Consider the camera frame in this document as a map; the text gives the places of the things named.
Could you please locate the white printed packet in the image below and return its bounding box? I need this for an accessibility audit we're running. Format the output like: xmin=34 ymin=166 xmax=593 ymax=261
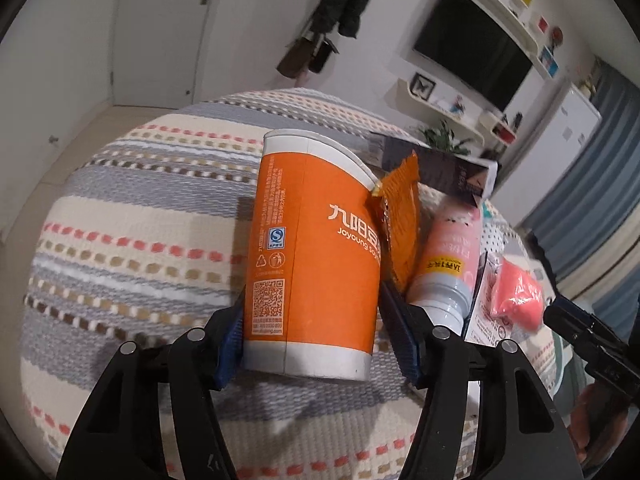
xmin=462 ymin=252 xmax=526 ymax=347

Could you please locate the white tv console shelf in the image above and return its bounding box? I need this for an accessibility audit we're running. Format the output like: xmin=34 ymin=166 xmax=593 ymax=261
xmin=394 ymin=77 xmax=517 ymax=147

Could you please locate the framed butterfly picture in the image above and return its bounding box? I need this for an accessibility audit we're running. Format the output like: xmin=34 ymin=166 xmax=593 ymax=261
xmin=410 ymin=72 xmax=437 ymax=102

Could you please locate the pink crumpled wrapper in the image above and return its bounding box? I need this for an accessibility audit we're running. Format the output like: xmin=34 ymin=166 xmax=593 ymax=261
xmin=490 ymin=255 xmax=546 ymax=332

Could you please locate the orange paper cup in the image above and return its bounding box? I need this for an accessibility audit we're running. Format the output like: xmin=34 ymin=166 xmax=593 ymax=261
xmin=243 ymin=129 xmax=383 ymax=381

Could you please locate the white wall shelf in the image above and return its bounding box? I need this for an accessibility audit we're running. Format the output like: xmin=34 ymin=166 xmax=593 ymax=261
xmin=425 ymin=0 xmax=562 ymax=79

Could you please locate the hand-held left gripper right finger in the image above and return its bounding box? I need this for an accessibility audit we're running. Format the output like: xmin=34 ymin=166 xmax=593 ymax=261
xmin=380 ymin=280 xmax=583 ymax=480

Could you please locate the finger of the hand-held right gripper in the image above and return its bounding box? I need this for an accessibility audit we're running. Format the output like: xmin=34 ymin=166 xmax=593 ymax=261
xmin=542 ymin=295 xmax=631 ymax=377

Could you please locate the white refrigerator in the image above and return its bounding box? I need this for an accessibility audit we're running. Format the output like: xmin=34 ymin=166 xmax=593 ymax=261
xmin=516 ymin=82 xmax=603 ymax=227

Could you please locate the orange snack packet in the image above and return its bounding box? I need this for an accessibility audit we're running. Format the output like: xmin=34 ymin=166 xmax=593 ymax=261
xmin=367 ymin=150 xmax=423 ymax=293

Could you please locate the striped woven tablecloth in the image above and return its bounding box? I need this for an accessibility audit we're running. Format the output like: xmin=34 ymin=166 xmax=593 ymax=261
xmin=20 ymin=87 xmax=566 ymax=480

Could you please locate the black flat television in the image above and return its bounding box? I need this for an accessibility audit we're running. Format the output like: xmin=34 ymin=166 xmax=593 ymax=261
xmin=412 ymin=0 xmax=533 ymax=113

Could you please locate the black hanging bag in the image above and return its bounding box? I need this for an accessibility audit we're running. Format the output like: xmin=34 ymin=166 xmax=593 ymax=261
xmin=309 ymin=37 xmax=339 ymax=74

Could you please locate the blue grey curtain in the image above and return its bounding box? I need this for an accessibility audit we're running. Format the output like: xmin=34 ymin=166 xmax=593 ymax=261
xmin=529 ymin=59 xmax=640 ymax=313

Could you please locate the green potted plant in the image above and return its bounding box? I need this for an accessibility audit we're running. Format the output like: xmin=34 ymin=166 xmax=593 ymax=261
xmin=421 ymin=119 xmax=474 ymax=157

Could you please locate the pink plastic bottle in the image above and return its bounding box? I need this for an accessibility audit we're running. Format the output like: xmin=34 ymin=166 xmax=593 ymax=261
xmin=405 ymin=195 xmax=483 ymax=333

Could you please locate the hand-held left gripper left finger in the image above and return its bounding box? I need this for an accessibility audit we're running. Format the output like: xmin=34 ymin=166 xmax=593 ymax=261
xmin=55 ymin=290 xmax=246 ymax=480

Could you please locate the dark cardboard box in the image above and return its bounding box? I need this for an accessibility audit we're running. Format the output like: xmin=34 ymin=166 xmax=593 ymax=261
xmin=370 ymin=130 xmax=498 ymax=207

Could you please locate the white door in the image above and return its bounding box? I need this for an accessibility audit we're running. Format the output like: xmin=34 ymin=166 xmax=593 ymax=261
xmin=111 ymin=0 xmax=217 ymax=109

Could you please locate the person's right hand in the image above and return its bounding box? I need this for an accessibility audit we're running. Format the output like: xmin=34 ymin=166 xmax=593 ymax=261
xmin=569 ymin=389 xmax=601 ymax=467

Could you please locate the brown hanging bag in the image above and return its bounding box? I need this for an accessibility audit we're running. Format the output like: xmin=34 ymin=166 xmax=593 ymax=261
xmin=276 ymin=34 xmax=314 ymax=79

